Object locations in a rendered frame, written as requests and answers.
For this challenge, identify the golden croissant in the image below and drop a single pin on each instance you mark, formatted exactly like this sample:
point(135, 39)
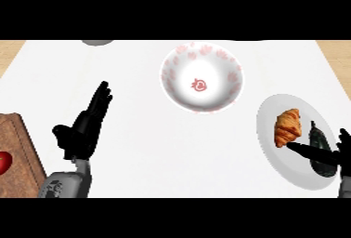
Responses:
point(287, 127)

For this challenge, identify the white bowl with pink pattern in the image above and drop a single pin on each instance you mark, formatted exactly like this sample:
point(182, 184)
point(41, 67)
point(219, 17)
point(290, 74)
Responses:
point(200, 77)

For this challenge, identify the grey round object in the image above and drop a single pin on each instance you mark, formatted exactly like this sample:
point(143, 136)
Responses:
point(97, 42)

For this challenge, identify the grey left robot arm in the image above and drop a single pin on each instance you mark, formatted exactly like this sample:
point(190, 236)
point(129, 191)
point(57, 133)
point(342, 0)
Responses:
point(63, 184)

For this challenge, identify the brown wooden cutting board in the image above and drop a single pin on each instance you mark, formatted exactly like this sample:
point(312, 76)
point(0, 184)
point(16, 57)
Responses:
point(17, 161)

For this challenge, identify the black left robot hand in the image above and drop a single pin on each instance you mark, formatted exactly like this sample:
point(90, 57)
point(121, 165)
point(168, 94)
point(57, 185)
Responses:
point(84, 128)

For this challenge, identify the red tomato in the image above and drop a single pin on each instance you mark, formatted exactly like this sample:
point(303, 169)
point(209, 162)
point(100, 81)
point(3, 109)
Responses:
point(3, 162)

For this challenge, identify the white plate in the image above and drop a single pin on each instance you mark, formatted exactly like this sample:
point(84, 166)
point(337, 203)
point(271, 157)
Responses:
point(274, 145)

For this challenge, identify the dark eggplant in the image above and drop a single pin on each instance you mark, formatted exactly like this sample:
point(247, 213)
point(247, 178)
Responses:
point(318, 138)

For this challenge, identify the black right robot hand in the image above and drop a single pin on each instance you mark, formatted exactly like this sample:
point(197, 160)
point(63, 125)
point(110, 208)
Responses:
point(321, 155)

